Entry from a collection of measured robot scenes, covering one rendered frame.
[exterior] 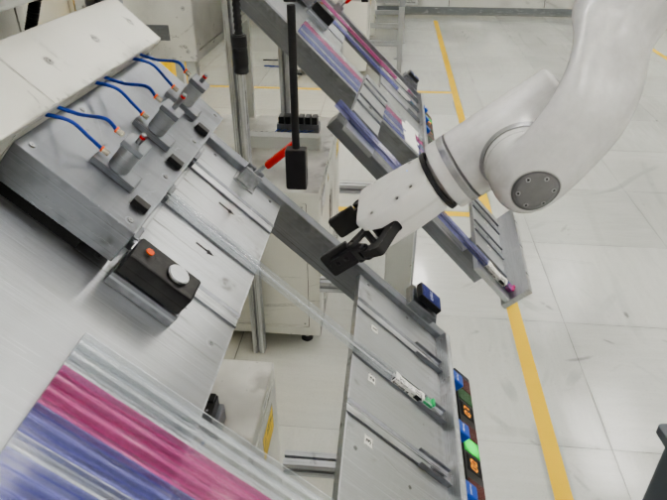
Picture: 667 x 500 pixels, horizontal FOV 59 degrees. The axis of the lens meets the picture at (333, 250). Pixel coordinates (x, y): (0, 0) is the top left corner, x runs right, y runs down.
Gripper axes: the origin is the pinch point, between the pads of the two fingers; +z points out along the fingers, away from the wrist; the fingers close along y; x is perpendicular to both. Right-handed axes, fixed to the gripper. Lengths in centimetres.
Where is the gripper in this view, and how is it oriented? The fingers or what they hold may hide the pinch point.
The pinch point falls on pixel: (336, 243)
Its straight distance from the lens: 75.7
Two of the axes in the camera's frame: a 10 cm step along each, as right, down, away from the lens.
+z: -7.8, 4.9, 3.9
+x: 6.1, 7.0, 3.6
